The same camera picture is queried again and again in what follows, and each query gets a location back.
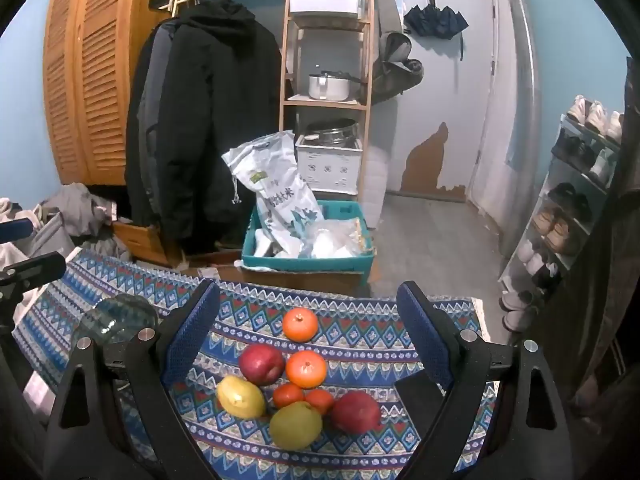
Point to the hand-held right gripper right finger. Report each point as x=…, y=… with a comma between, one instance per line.
x=425, y=330

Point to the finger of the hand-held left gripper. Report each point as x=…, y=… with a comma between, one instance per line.
x=15, y=230
x=35, y=269

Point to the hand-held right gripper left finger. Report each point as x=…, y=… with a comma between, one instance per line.
x=192, y=330

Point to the clear glass plate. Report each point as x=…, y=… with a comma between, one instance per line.
x=120, y=316

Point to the red apple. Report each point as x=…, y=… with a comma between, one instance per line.
x=356, y=412
x=261, y=364

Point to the yellow mango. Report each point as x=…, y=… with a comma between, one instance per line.
x=240, y=397
x=295, y=426

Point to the large orange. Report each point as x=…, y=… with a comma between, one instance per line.
x=306, y=369
x=300, y=324

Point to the small tangerine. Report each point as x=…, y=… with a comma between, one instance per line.
x=287, y=395
x=320, y=401

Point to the white fleece cloth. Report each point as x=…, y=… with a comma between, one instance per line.
x=6, y=207

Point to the grey tote bag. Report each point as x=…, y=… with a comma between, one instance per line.
x=47, y=237

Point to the grey clothing pile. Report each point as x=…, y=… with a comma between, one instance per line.
x=75, y=207

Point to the blue patterned tablecloth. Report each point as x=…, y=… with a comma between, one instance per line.
x=350, y=320

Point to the wooden crate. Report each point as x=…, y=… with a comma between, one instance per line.
x=137, y=240

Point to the cardboard box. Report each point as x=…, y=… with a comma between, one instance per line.
x=300, y=278

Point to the teal plastic bin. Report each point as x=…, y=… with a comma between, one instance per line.
x=300, y=263

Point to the clear plastic bag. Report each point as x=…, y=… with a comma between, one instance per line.
x=335, y=240

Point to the white printed rice bag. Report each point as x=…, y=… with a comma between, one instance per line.
x=272, y=185

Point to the wooden louvered door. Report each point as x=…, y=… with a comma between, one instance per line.
x=110, y=75
x=62, y=70

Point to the shoe rack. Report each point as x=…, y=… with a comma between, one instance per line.
x=545, y=195

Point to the dark grey jacket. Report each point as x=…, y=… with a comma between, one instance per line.
x=150, y=110

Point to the white foam box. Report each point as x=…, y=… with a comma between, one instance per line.
x=327, y=169

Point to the steel pot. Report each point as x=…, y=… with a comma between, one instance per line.
x=332, y=132

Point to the black hooded coat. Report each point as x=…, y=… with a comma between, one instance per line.
x=215, y=110

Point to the pale door with peeling paint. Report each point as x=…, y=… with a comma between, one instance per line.
x=450, y=95

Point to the white pot with lid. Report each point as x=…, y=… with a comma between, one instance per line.
x=327, y=86

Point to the grey metal pipe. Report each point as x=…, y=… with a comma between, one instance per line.
x=522, y=85

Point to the grey hanging bag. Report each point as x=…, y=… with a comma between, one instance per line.
x=397, y=67

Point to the wooden shelf rack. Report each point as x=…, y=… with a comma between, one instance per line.
x=289, y=60

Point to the navy folded umbrella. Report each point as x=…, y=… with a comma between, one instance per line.
x=435, y=20

